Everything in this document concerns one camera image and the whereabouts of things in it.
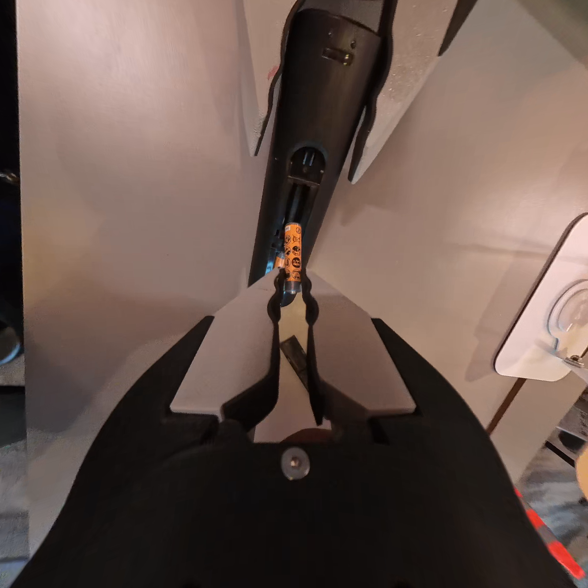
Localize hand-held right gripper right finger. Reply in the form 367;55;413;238
301;270;418;428

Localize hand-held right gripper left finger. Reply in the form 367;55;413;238
169;269;283;435

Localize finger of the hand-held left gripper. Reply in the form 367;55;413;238
238;0;304;158
347;0;465;185

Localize black remote control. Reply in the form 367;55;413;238
248;0;391;308

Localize black battery cover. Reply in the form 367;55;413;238
280;335;309;383

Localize white adhesive hook plate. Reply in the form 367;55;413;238
494;213;588;382

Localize red patterned rug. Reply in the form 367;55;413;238
514;487;588;580

